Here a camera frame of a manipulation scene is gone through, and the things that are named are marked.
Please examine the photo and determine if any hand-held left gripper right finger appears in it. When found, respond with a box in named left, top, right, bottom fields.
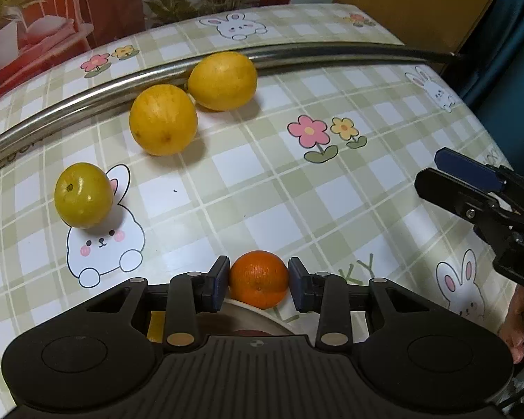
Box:
left=288, top=257, right=433, bottom=351

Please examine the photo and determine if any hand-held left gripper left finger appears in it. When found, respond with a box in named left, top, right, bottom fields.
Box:
left=85, top=255, right=231, bottom=352

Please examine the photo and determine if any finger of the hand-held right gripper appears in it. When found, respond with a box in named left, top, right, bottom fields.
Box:
left=435, top=147, right=524, bottom=210
left=414, top=168, right=524, bottom=230

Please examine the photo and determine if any small orange tangerine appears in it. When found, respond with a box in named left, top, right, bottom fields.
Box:
left=229, top=250, right=290, bottom=310

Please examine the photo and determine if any white plate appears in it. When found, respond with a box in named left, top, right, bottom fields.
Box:
left=220, top=297, right=300, bottom=337

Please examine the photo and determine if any yellow-green lemon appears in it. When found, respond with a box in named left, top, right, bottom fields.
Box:
left=147, top=311, right=166, bottom=345

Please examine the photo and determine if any person's right hand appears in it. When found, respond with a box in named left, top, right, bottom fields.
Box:
left=499, top=288, right=524, bottom=364

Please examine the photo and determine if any checked bunny tablecloth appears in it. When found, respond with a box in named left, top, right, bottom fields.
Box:
left=0, top=3, right=524, bottom=419

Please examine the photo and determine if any dark teal cloth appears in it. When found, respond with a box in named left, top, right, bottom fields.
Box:
left=454, top=0, right=524, bottom=132

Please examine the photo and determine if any yellow-green round fruit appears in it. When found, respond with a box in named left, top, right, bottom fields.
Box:
left=54, top=162, right=114, bottom=230

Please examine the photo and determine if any brown board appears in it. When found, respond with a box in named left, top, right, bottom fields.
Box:
left=332, top=0, right=518, bottom=51

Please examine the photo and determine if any round yellow lemon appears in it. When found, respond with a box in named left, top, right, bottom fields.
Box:
left=129, top=84, right=199, bottom=157

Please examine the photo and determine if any pointed yellow lemon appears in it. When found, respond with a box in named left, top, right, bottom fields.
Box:
left=187, top=51, right=258, bottom=112

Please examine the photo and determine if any telescopic metal pole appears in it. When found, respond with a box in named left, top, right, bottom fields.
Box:
left=0, top=43, right=468, bottom=167

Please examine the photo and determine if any printed room backdrop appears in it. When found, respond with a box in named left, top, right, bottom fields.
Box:
left=0, top=0, right=345, bottom=110

